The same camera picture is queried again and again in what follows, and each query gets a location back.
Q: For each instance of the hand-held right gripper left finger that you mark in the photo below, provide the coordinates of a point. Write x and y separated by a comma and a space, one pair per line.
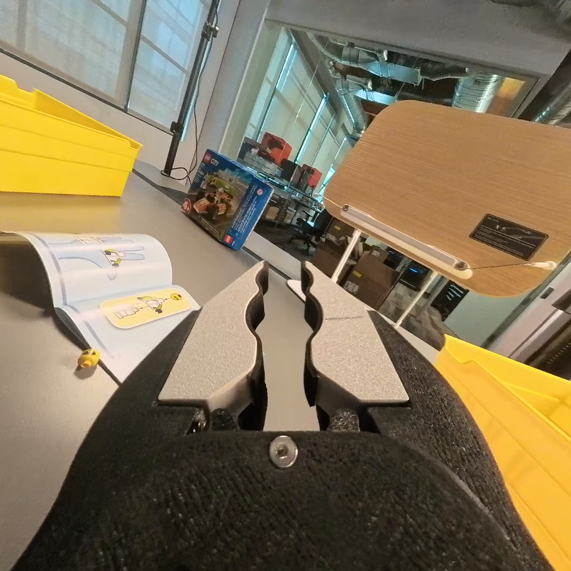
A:
214, 352

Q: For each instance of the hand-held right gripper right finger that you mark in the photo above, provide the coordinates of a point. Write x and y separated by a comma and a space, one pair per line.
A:
357, 357

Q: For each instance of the yellow lego minifigure head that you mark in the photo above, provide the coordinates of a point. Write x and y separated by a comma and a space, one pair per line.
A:
88, 358

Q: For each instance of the lego instruction booklet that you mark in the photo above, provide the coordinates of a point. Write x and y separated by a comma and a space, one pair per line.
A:
89, 276

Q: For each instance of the blue lego box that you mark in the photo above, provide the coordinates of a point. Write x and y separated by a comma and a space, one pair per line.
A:
232, 200

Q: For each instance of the yellow plastic bin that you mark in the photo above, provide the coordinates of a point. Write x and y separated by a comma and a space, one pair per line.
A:
53, 147
522, 423

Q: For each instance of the pile of cardboard boxes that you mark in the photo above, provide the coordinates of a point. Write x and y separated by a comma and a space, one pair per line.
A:
370, 272

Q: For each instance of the black office chair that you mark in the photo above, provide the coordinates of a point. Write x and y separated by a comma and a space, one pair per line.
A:
308, 234

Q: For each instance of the long metal storage shelf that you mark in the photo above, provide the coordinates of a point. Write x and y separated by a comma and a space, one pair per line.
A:
281, 196

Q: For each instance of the black desk plate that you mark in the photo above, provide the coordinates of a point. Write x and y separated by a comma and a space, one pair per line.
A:
156, 176

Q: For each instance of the red storage crate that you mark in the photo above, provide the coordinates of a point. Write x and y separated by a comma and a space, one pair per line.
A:
276, 145
312, 174

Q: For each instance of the wooden book stand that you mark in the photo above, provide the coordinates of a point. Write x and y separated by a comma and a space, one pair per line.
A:
446, 178

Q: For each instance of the black pole stand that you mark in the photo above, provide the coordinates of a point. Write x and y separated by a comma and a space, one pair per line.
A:
192, 89

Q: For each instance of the large grid window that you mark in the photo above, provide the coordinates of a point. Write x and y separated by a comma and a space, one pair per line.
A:
89, 44

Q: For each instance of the small silver ventilation duct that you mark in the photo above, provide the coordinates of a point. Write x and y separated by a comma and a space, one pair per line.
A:
477, 87

